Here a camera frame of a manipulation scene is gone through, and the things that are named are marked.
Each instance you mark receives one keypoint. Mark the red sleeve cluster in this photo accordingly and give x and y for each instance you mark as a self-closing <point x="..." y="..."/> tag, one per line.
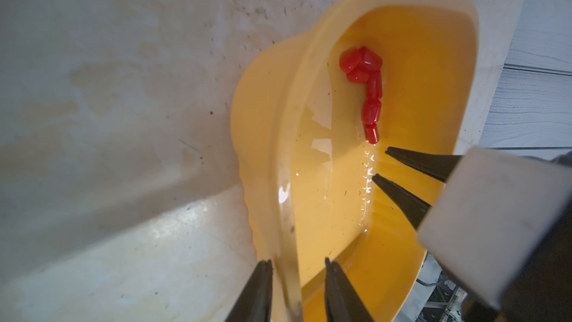
<point x="362" y="66"/>

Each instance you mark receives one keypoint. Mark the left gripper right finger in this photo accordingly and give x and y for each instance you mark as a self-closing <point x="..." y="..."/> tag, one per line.
<point x="342" y="301"/>

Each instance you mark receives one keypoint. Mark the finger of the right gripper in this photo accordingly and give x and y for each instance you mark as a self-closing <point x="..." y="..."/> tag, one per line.
<point x="413" y="207"/>
<point x="440" y="167"/>

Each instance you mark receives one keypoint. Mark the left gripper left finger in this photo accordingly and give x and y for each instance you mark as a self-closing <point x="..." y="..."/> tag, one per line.
<point x="254" y="304"/>

